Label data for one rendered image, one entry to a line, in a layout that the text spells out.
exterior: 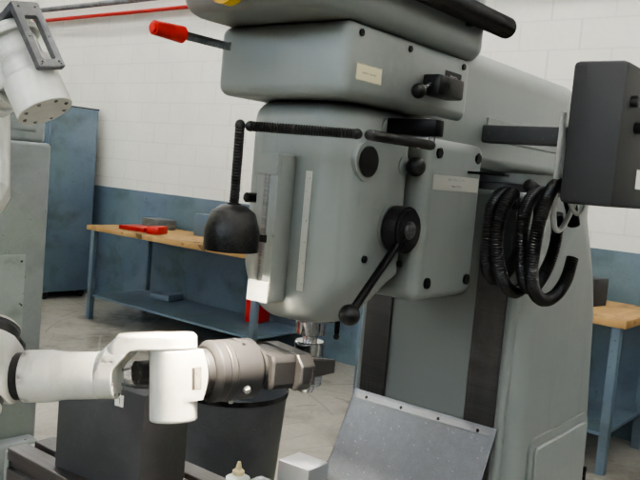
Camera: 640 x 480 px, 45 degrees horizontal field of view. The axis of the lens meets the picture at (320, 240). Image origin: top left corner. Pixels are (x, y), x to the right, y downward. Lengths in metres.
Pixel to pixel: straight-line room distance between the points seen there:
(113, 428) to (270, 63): 0.72
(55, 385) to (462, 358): 0.75
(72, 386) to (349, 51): 0.57
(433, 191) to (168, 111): 6.83
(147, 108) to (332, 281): 7.19
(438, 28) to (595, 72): 0.24
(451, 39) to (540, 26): 4.50
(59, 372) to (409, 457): 0.71
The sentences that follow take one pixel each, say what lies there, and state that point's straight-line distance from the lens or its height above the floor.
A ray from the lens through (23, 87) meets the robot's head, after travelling 0.97.
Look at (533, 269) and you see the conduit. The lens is 1.22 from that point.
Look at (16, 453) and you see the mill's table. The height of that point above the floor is 0.93.
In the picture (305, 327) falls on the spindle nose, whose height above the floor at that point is 1.29.
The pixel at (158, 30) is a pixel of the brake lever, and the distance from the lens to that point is 1.08.
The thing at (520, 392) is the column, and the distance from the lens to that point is 1.49.
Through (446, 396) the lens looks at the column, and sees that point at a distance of 1.53.
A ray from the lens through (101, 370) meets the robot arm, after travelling 1.09.
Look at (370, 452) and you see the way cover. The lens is 1.58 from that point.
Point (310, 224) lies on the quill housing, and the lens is 1.09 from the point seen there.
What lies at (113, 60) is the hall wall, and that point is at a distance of 8.74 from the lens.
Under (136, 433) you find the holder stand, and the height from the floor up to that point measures 1.05.
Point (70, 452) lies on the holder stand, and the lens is 1.57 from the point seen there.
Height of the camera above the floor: 1.53
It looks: 5 degrees down
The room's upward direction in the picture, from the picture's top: 5 degrees clockwise
